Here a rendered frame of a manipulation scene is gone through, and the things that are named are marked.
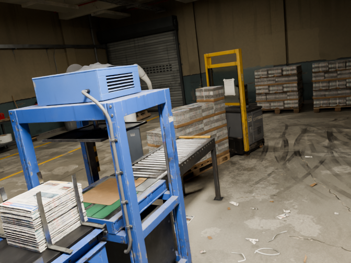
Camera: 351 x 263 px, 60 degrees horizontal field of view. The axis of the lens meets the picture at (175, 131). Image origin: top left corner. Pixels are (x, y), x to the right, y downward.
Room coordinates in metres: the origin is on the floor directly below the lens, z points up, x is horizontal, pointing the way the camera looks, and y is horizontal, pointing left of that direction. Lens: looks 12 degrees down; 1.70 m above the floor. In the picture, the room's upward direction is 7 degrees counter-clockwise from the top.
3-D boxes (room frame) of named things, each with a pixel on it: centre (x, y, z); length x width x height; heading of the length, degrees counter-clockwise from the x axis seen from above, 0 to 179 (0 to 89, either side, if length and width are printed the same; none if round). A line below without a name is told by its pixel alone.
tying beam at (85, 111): (2.24, 0.58, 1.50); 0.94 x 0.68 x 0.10; 61
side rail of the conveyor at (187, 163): (3.01, -0.13, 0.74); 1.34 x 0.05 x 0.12; 151
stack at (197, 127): (4.62, -0.12, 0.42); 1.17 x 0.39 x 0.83; 132
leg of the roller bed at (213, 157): (3.58, -0.43, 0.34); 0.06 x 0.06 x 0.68; 61
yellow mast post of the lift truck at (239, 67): (5.15, -1.20, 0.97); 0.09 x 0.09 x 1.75; 42
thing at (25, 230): (1.74, 0.85, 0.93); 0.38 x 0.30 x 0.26; 151
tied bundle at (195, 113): (4.72, -0.22, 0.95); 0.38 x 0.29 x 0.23; 40
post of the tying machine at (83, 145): (2.71, 0.82, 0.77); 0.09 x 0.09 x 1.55; 61
